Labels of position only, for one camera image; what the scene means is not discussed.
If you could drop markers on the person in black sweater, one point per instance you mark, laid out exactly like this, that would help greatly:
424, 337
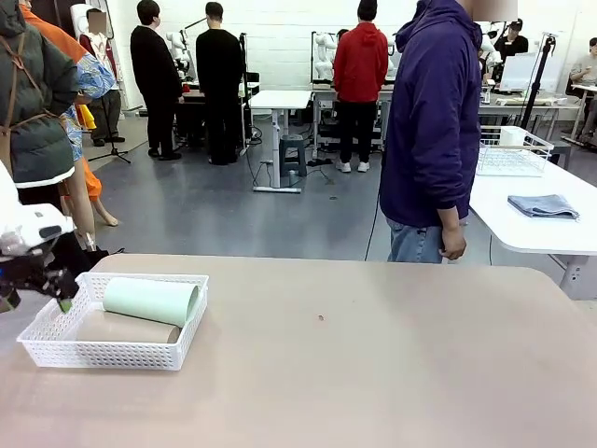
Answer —
219, 70

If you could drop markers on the small white box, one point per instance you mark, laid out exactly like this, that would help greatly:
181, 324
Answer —
512, 136

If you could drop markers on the black microphone stand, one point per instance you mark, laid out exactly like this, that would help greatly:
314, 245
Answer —
108, 140

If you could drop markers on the person in black coat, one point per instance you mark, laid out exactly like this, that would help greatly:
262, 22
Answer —
154, 70

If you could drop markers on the person in navy hoodie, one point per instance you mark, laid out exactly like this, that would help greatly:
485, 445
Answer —
429, 116

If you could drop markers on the mannequin in dark green jacket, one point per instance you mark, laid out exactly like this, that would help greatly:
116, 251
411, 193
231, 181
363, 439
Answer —
32, 93

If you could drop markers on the white side table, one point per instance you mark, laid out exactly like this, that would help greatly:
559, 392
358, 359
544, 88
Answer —
536, 233

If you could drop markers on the white standing desk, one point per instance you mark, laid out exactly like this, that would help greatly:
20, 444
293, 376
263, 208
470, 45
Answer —
280, 98

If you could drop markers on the grey folded towel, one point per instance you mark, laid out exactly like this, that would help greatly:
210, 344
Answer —
543, 205

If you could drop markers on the black fabric heap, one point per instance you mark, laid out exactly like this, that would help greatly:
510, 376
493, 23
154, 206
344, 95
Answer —
84, 261

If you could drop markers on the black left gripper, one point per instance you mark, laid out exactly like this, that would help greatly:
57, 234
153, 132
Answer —
23, 275

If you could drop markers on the small grey bottle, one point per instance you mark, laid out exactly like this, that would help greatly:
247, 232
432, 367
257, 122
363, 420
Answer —
292, 177

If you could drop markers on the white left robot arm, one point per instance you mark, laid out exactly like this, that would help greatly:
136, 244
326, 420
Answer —
28, 224

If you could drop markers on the white perforated plastic basket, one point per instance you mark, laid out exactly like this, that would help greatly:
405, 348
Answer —
107, 354

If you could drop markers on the light green plastic cup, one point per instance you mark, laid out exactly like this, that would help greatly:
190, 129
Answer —
144, 298

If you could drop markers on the person's left hand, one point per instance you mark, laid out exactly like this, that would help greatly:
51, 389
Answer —
453, 242

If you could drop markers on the person in red hoodie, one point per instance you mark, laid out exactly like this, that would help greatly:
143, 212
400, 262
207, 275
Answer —
361, 60

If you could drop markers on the white monitor back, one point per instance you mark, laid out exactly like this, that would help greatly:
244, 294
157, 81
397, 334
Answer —
529, 72

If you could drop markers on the person's left forearm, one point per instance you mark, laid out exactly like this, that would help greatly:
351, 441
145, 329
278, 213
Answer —
454, 186

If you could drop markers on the mannequin in orange blue clothes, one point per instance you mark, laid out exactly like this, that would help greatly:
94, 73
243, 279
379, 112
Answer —
88, 74

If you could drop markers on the person in maroon top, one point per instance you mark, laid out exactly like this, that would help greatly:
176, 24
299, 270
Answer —
100, 51

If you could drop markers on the grey plastic step stool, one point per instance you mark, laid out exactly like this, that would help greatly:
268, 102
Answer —
293, 154

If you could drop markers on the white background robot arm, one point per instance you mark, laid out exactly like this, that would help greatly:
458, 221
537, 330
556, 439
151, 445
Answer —
487, 46
323, 56
173, 42

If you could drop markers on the person in grey top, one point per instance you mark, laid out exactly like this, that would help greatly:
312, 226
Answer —
585, 70

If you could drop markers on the beige background table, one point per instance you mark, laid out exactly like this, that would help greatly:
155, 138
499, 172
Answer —
527, 105

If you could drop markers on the black tripod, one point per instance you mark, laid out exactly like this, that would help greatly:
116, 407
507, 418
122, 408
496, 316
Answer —
536, 84

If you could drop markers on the white background workbench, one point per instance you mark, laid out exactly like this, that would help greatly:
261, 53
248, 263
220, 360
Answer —
322, 93

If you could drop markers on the person in black top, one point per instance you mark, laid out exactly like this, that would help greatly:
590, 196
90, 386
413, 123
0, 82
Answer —
512, 42

